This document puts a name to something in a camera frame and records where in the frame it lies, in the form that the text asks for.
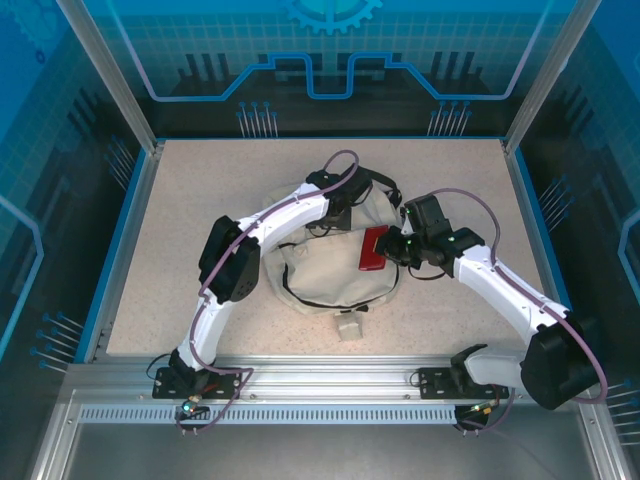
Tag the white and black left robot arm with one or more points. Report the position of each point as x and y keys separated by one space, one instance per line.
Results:
x=285 y=215

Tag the blue printed side panel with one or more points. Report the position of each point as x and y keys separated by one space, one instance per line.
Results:
x=610 y=150
x=40 y=200

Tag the cream canvas backpack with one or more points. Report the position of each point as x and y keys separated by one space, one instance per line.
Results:
x=325 y=280

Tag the blue printed back panel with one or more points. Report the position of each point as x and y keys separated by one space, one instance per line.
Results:
x=225 y=50

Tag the aluminium frame post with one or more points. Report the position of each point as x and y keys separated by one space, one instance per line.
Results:
x=547 y=75
x=112 y=75

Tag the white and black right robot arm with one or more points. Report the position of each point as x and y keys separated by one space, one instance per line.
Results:
x=500 y=295

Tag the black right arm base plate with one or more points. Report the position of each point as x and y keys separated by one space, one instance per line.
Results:
x=430 y=385

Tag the red pencil case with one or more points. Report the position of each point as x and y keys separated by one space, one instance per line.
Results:
x=372 y=250

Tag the aluminium side rail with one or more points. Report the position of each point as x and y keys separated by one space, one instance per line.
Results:
x=514 y=165
x=127 y=250

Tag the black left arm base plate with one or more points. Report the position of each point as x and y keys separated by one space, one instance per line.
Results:
x=165 y=390

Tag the aluminium front rail beam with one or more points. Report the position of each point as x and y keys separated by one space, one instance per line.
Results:
x=325 y=380

